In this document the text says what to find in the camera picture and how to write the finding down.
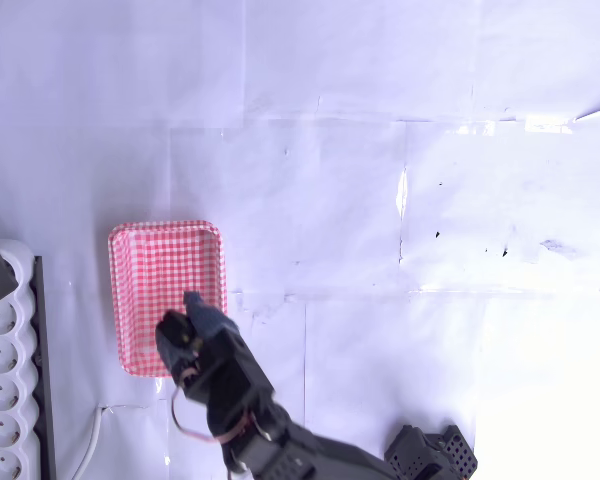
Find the white power cable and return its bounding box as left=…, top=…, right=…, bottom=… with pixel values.
left=71, top=405, right=107, bottom=480

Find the white power strip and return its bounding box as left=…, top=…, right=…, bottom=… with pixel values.
left=0, top=238, right=42, bottom=480

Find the red white checkered tray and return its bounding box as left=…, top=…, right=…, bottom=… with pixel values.
left=107, top=219, right=230, bottom=378

